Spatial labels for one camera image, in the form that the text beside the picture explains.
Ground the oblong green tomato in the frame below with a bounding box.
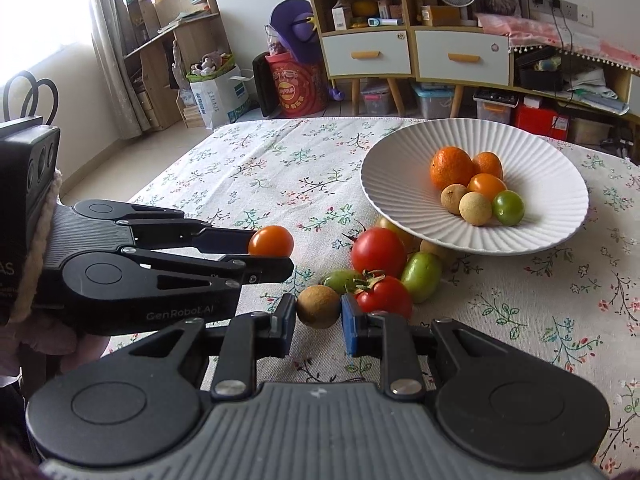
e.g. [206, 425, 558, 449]
[400, 252, 442, 304]

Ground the brown longan front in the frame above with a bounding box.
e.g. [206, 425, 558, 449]
[296, 285, 341, 330]

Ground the brown longan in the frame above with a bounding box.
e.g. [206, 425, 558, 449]
[459, 192, 492, 226]
[420, 240, 457, 266]
[440, 183, 468, 216]
[296, 285, 341, 330]

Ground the red tomato with stem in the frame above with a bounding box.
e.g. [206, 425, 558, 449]
[355, 274, 413, 320]

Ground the small green tomato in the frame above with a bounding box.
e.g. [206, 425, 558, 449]
[320, 269, 362, 295]

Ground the round green tomato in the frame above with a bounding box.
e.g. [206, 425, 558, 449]
[492, 190, 525, 226]

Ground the red tomato without stem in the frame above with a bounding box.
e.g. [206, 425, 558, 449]
[350, 228, 407, 278]

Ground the orange cherry tomato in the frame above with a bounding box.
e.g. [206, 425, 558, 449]
[466, 174, 508, 203]

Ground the floral tablecloth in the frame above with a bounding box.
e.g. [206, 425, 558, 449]
[136, 118, 639, 475]

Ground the white paper bag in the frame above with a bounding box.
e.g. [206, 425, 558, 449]
[188, 65, 250, 130]

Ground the brown longan under plate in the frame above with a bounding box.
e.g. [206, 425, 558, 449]
[420, 240, 457, 266]

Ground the yellow green tomato under plate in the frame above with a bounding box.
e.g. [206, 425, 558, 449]
[375, 216, 421, 254]

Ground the wooden bookshelf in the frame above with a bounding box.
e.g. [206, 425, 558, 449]
[124, 0, 230, 131]

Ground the red bucket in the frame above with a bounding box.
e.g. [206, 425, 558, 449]
[266, 52, 329, 118]

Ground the white ribbed plate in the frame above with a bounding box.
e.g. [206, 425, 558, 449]
[360, 119, 589, 256]

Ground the purple plush toy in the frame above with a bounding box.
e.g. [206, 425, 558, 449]
[270, 0, 322, 64]

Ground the small orange mandarin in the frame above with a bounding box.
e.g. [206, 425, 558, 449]
[472, 152, 503, 180]

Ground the large orange mandarin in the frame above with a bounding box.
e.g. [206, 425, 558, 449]
[430, 146, 475, 191]

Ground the red box under cabinet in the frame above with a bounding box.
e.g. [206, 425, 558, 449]
[514, 104, 570, 141]

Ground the clear storage bin blue lid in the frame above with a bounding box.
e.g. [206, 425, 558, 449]
[412, 82, 454, 119]

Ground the wooden cabinet with drawers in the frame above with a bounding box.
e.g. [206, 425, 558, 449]
[298, 0, 640, 122]

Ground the pink patterned cloth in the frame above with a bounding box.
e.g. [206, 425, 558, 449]
[477, 13, 640, 73]

